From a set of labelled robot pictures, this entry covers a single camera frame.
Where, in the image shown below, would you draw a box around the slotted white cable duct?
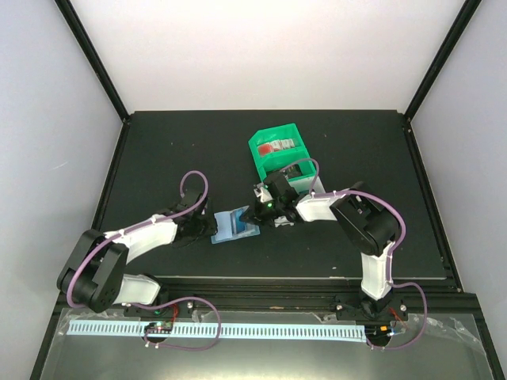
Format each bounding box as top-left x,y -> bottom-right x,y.
67,320 -> 367,343

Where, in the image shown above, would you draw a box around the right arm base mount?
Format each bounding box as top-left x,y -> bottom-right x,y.
334,292 -> 407,324

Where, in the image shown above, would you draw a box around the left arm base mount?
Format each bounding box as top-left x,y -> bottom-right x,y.
118,293 -> 196,320

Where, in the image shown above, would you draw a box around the light blue card holder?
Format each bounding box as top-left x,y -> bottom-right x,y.
211,206 -> 261,245

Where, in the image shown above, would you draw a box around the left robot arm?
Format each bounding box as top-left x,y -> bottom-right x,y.
56,191 -> 217,316

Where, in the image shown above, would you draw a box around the red and white cards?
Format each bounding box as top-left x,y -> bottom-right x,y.
257,139 -> 297,157

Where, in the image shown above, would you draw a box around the frame post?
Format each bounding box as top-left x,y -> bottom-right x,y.
404,0 -> 482,122
55,0 -> 130,122

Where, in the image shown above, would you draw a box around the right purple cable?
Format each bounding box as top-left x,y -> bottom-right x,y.
263,158 -> 429,352

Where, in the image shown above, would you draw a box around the right rear frame post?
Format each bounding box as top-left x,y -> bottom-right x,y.
404,0 -> 482,122

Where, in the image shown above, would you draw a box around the green plastic bin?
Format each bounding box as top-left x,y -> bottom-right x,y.
248,123 -> 316,181

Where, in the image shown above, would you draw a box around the white plastic bin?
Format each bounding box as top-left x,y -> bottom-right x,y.
275,176 -> 325,227

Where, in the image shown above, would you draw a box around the left rear frame post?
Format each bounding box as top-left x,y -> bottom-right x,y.
55,0 -> 130,122

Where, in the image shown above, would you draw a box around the clear plastic sheet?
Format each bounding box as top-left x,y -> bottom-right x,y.
35,311 -> 494,379

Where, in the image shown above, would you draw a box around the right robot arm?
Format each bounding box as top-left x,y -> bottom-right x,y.
239,173 -> 406,321

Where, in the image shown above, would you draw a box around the black aluminium frame rail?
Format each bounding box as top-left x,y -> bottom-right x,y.
154,279 -> 480,314

